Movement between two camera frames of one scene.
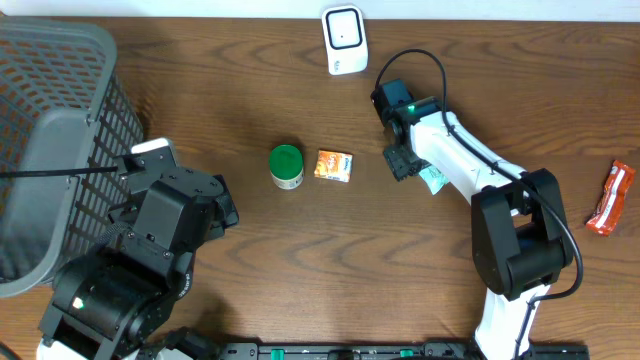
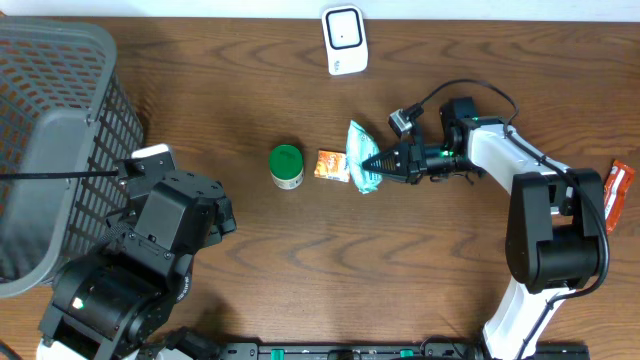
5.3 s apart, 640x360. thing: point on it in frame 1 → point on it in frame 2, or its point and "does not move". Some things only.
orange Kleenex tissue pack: [334, 166] does not move
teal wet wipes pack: [434, 178] → [360, 145]
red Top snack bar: [605, 217] does not move
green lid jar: [286, 163] does not move
